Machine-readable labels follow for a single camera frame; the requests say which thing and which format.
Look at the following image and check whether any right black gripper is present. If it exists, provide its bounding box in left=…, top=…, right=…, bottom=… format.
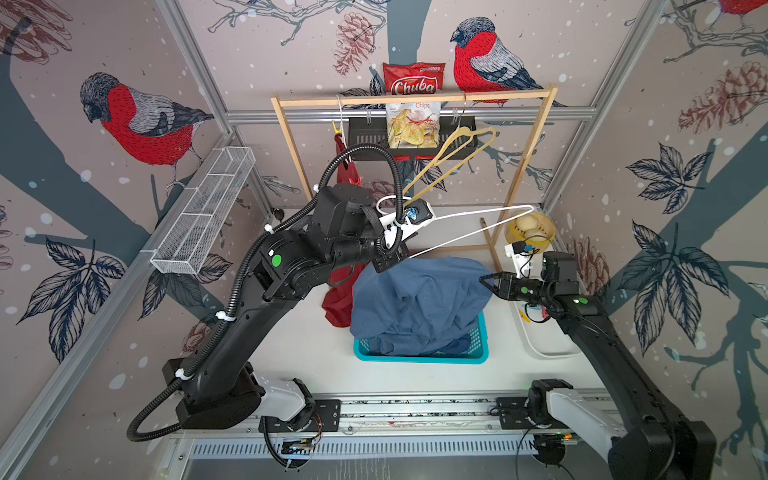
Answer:
left=479, top=271, right=554, bottom=308

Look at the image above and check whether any dark red t-shirt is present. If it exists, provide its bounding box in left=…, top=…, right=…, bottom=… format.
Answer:
left=322, top=157, right=366, bottom=328

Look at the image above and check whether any slate blue t-shirt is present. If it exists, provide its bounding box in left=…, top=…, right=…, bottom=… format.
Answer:
left=350, top=257, right=491, bottom=357

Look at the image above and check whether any white wire hanger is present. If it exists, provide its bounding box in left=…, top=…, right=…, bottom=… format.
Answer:
left=374, top=195, right=536, bottom=258
left=335, top=95, right=345, bottom=141

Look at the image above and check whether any yellow plastic hanger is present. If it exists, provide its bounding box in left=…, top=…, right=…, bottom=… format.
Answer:
left=402, top=108, right=499, bottom=205

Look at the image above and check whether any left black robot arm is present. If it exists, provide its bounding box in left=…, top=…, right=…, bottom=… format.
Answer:
left=126, top=144, right=408, bottom=442

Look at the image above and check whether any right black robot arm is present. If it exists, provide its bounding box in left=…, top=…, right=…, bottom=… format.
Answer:
left=480, top=251, right=716, bottom=479

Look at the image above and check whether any white plastic tray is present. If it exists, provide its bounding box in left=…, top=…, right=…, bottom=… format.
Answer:
left=512, top=302, right=581, bottom=360

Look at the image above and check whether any teal plastic basket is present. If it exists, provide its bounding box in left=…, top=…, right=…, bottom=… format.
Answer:
left=353, top=312, right=489, bottom=365

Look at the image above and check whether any yellow chips bag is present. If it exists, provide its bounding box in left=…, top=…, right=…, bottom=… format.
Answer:
left=385, top=102, right=441, bottom=149

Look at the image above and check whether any red Chuba snack bag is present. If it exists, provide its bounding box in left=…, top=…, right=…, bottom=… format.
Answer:
left=383, top=62, right=445, bottom=95

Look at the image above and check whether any wooden clothes rack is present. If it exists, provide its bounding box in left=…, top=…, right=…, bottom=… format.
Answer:
left=270, top=85, right=559, bottom=274

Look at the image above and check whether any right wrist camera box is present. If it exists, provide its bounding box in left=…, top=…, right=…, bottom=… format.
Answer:
left=504, top=241, right=539, bottom=278

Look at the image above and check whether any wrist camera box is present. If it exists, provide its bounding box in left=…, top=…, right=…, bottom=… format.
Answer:
left=504, top=241, right=539, bottom=278
left=400, top=199, right=436, bottom=242

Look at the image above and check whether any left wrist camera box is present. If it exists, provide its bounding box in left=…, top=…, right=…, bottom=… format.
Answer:
left=400, top=199, right=436, bottom=242

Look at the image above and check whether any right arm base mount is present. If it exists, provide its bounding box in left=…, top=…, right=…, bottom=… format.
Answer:
left=489, top=397, right=569, bottom=431

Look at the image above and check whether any black wall basket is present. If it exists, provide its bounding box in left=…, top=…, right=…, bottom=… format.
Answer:
left=347, top=117, right=479, bottom=161

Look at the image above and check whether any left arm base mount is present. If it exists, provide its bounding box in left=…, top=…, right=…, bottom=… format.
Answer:
left=259, top=399, right=341, bottom=433

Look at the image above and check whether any white wire shelf basket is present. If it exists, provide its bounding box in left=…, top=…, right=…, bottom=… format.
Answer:
left=150, top=146, right=255, bottom=275

